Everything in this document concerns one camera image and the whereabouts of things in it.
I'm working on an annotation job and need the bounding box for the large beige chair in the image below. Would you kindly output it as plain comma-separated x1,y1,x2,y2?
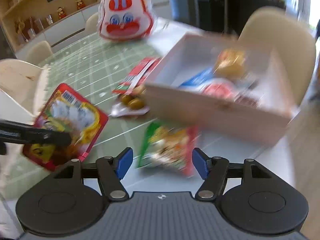
237,7,317,105

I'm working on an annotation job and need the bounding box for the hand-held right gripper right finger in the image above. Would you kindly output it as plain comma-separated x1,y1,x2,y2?
192,147,270,202

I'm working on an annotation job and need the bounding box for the blue snack packet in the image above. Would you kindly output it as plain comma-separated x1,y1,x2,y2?
179,67,240,103

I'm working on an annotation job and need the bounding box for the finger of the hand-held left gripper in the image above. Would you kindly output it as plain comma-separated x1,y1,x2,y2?
0,119,35,130
0,127,72,147

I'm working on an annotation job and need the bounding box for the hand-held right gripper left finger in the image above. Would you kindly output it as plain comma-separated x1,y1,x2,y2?
54,147,133,202

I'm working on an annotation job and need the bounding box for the black sideboard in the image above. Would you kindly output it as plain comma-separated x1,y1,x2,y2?
197,0,285,30

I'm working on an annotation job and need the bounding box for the red and yellow snack packet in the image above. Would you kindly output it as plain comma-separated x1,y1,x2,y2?
22,83,109,172

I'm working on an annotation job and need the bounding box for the white floral cloth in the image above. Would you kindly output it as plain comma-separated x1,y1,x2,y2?
150,17,208,55

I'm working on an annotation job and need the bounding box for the clear green olive packet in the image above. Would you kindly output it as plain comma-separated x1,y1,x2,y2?
110,85,150,118

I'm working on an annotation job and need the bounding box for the long red snack packet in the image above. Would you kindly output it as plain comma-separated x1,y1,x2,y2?
112,57,162,94

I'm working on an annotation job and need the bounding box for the pink cardboard box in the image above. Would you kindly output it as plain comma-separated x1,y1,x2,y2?
144,34,300,147

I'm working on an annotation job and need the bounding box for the rabbit face plastic bag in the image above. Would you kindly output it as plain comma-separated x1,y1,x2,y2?
97,0,154,40

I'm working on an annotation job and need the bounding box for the golden foil snack packet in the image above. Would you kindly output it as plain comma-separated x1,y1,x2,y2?
214,49,247,80

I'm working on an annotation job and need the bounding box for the green checked tablecloth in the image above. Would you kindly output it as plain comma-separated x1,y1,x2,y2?
0,32,200,198

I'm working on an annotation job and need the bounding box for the wooden shelf cabinet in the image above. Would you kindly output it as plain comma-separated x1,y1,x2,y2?
0,0,170,53

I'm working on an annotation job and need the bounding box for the green and red snack packet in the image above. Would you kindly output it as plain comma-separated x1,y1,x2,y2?
136,121,199,178

